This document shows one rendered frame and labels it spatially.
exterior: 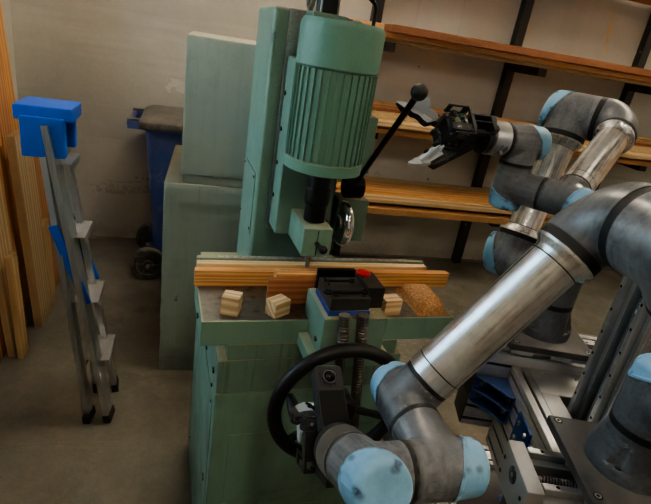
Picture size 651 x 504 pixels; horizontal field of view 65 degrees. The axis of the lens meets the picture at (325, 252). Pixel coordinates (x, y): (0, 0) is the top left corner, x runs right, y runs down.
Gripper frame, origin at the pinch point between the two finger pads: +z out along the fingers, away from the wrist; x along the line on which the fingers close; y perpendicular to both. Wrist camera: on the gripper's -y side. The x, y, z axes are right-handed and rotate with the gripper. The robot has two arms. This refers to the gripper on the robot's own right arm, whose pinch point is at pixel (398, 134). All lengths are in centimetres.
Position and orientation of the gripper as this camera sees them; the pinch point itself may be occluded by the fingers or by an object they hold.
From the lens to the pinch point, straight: 110.2
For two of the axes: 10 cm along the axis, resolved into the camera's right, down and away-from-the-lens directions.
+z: -9.5, -0.2, -3.2
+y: 3.0, -3.8, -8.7
